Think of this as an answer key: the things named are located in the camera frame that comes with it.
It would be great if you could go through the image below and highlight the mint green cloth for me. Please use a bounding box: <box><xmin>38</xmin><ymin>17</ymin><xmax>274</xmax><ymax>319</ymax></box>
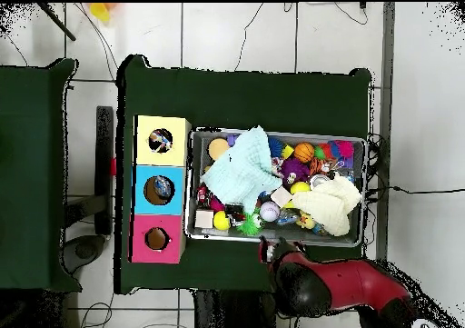
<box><xmin>202</xmin><ymin>126</ymin><xmax>284</xmax><ymax>214</ymax></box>

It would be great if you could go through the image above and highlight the clear plastic packet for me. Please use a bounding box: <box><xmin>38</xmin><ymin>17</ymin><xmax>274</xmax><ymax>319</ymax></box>
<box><xmin>152</xmin><ymin>176</ymin><xmax>174</xmax><ymax>202</ymax></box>

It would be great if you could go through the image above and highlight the colourful polka dot cloth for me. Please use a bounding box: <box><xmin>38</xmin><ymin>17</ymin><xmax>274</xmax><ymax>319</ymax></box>
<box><xmin>149</xmin><ymin>130</ymin><xmax>174</xmax><ymax>153</ymax></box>

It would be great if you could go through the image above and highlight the wooden box with three holes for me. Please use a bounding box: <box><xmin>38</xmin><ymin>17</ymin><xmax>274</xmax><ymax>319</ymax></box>
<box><xmin>130</xmin><ymin>114</ymin><xmax>193</xmax><ymax>265</ymax></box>

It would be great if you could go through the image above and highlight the shallow clear mesh bin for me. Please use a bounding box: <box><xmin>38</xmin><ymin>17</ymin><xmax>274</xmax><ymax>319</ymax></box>
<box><xmin>184</xmin><ymin>127</ymin><xmax>367</xmax><ymax>249</ymax></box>

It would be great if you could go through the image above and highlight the peach orange ball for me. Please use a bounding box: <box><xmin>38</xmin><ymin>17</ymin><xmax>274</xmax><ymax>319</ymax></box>
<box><xmin>207</xmin><ymin>138</ymin><xmax>231</xmax><ymax>162</ymax></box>

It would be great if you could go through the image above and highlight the white toy baseball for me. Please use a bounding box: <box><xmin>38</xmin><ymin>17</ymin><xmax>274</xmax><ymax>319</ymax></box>
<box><xmin>260</xmin><ymin>201</ymin><xmax>281</xmax><ymax>224</ymax></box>

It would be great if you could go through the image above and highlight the small wooden cube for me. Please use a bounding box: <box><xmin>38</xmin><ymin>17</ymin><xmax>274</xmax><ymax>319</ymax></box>
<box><xmin>194</xmin><ymin>209</ymin><xmax>215</xmax><ymax>230</ymax></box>

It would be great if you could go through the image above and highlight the green spiky ball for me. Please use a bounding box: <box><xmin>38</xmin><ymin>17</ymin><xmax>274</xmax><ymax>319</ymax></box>
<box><xmin>239</xmin><ymin>211</ymin><xmax>264</xmax><ymax>238</ymax></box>

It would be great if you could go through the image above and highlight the orange toy basketball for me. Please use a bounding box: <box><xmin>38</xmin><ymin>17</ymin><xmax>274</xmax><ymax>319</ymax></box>
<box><xmin>294</xmin><ymin>142</ymin><xmax>316</xmax><ymax>164</ymax></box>

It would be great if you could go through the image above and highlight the cream yellow cloth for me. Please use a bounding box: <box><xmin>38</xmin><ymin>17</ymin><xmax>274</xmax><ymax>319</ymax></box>
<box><xmin>292</xmin><ymin>174</ymin><xmax>362</xmax><ymax>238</ymax></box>

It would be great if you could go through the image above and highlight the pink spiky ball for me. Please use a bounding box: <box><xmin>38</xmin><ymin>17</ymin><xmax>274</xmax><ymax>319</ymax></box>
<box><xmin>333</xmin><ymin>140</ymin><xmax>356</xmax><ymax>161</ymax></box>

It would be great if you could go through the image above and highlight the black chair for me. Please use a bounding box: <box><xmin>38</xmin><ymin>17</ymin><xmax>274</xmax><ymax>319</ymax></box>
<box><xmin>64</xmin><ymin>105</ymin><xmax>117</xmax><ymax>274</ymax></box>

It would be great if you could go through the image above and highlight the grey metal beam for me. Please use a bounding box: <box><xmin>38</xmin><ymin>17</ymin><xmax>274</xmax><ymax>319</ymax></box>
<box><xmin>372</xmin><ymin>2</ymin><xmax>397</xmax><ymax>328</ymax></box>

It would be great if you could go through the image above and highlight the green cloth side table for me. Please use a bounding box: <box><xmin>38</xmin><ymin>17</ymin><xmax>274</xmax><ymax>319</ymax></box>
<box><xmin>0</xmin><ymin>57</ymin><xmax>80</xmax><ymax>293</ymax></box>

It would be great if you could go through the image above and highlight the yellow floor object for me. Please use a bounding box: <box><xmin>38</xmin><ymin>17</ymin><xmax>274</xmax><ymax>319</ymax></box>
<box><xmin>88</xmin><ymin>3</ymin><xmax>114</xmax><ymax>24</ymax></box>

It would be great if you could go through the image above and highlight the black rod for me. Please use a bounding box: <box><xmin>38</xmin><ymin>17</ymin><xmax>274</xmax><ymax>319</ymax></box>
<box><xmin>35</xmin><ymin>3</ymin><xmax>77</xmax><ymax>42</ymax></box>

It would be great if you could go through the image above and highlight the black cable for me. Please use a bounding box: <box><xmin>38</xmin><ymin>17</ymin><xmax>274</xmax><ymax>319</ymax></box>
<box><xmin>233</xmin><ymin>2</ymin><xmax>266</xmax><ymax>73</ymax></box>
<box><xmin>365</xmin><ymin>133</ymin><xmax>465</xmax><ymax>204</ymax></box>

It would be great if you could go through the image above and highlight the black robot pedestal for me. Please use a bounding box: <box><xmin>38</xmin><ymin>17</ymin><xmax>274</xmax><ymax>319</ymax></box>
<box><xmin>192</xmin><ymin>290</ymin><xmax>281</xmax><ymax>328</ymax></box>

